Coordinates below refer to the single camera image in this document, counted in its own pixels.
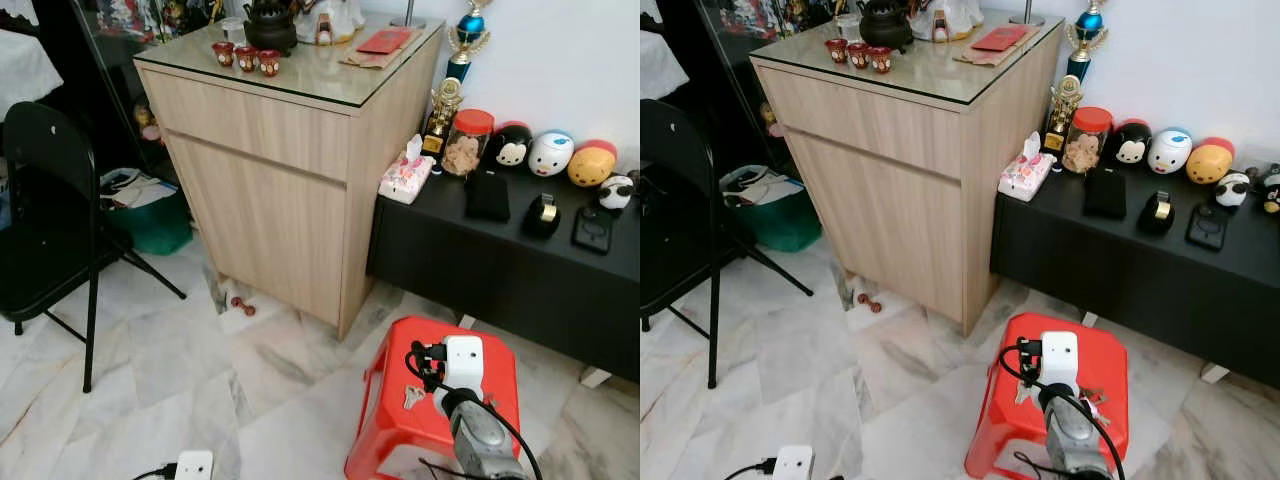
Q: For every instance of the silver key bunch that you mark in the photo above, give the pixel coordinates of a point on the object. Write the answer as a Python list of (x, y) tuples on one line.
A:
[(1023, 394), (413, 397)]

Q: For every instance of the red plastic stool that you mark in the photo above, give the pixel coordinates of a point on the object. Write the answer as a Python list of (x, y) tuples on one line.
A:
[(500, 360), (1100, 350)]

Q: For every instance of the black low sideboard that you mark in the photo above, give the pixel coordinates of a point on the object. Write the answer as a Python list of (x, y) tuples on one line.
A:
[(480, 270), (1100, 270)]

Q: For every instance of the small red floor toy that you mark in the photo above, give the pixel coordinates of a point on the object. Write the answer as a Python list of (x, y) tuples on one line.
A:
[(869, 302), (243, 306)]

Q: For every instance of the black wallet pouch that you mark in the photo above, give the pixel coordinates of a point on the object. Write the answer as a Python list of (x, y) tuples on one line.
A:
[(487, 197), (1105, 194)]

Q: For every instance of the black tape dispenser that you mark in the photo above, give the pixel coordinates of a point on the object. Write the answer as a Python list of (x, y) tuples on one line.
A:
[(540, 218), (1156, 215)]

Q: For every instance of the pink tissue box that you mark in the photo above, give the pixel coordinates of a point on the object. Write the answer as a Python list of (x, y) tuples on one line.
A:
[(1025, 176), (405, 178)]

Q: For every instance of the black square holder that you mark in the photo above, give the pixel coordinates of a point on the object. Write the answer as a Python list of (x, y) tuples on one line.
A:
[(1207, 230), (592, 232)]

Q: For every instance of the red-lidded snack jar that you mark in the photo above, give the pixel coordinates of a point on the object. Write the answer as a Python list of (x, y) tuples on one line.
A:
[(1086, 148), (466, 150)]

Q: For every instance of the light wooden cabinet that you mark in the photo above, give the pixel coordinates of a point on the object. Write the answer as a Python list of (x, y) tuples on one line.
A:
[(260, 200), (880, 200)]

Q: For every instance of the black mouse plush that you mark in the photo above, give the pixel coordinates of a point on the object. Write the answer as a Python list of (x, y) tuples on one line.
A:
[(1131, 146), (510, 148)]

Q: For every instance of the white and blue plush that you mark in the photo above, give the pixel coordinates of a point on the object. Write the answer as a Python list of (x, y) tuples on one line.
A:
[(1170, 153), (550, 155)]

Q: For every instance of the small panda plush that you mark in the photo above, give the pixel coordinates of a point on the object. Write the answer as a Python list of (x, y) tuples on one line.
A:
[(616, 193), (1233, 190)]

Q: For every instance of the yellow bear plush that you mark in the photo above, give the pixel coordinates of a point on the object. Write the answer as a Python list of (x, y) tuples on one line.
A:
[(1208, 163), (590, 166)]

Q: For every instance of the small gold trophy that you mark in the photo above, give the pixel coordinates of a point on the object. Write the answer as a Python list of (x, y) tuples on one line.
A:
[(1065, 103), (443, 105)]

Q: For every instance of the green plastic bin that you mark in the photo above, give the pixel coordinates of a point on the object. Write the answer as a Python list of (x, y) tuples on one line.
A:
[(790, 225), (160, 230)]

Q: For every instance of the dark black and white plush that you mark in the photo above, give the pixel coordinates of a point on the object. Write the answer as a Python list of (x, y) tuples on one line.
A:
[(1272, 192)]

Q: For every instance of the white papers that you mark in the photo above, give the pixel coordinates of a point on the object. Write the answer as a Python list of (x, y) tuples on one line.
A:
[(770, 190), (150, 192)]

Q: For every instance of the black folding chair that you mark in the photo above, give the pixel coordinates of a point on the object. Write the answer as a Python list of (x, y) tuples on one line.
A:
[(40, 150), (670, 150)]

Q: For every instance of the red envelope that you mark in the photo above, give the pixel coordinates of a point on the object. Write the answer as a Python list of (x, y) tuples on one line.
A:
[(1000, 38), (384, 41)]

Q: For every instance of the small red tea cup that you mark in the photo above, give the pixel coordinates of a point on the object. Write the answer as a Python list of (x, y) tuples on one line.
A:
[(223, 54), (859, 55), (880, 60), (837, 51), (246, 58), (270, 63)]

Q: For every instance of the blue and gold trophy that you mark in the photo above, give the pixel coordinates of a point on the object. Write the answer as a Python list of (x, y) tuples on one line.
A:
[(1088, 22), (468, 25)]

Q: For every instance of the silver lamp base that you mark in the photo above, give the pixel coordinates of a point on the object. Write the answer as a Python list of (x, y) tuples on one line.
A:
[(1027, 18), (408, 20)]

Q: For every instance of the white figurine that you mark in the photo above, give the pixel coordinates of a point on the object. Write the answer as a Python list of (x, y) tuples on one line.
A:
[(335, 20), (955, 18)]

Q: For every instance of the small colourful figurine toys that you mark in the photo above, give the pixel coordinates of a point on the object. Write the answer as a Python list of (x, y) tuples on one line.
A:
[(770, 118), (148, 120)]

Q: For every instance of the black iron teapot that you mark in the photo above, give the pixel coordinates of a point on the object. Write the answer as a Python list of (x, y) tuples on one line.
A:
[(883, 26), (270, 28)]

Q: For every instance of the white cloth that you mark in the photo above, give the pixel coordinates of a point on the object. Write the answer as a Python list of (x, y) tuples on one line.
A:
[(25, 70), (660, 65)]

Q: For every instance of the black glass display cabinet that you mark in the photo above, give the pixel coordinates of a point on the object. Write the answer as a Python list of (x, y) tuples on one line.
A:
[(720, 80), (100, 80)]

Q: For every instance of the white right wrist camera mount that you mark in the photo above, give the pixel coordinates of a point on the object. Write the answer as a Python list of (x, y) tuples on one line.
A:
[(465, 360), (1060, 358)]

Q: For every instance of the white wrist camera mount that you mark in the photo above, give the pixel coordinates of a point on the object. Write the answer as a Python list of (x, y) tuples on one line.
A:
[(794, 462), (1060, 358), (465, 360), (195, 466)]

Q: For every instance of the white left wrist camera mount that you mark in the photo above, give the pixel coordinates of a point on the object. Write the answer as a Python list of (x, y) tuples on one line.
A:
[(195, 466), (794, 462)]

